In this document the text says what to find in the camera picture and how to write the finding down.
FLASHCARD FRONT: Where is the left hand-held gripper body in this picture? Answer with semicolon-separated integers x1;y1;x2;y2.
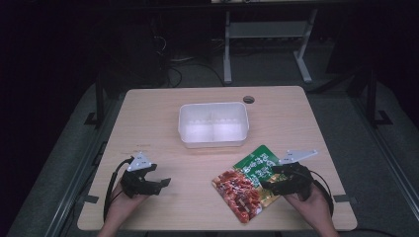
120;150;162;199

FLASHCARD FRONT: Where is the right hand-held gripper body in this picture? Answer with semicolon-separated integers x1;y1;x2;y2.
279;149;319;201

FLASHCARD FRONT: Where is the green and red snack packet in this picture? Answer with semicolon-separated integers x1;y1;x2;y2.
211;144;289;224

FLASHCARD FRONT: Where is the white plastic container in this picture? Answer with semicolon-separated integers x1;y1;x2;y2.
177;101;250;149

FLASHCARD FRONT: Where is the person's left hand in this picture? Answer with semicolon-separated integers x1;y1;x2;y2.
110;182;150;219

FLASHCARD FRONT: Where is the person's right hand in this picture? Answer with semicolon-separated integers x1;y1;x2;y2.
283;185;331;225

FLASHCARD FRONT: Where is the black metal stand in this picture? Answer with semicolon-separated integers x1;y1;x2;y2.
365;66;394;128
83;71;107;128

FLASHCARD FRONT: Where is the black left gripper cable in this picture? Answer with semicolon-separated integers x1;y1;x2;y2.
102;156;135;222

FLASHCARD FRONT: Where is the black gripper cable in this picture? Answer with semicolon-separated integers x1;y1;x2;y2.
308;169;335;217
102;156;135;222

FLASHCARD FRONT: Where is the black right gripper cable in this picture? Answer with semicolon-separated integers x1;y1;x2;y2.
308;169;335;217

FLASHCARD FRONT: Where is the metal floor rail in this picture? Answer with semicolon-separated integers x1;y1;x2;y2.
350;97;419;213
43;98;124;237

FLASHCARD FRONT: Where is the black floor cable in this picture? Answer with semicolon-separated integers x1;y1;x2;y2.
165;61;227;89

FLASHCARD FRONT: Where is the white metal desk frame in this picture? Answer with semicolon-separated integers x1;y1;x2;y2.
222;8;319;85

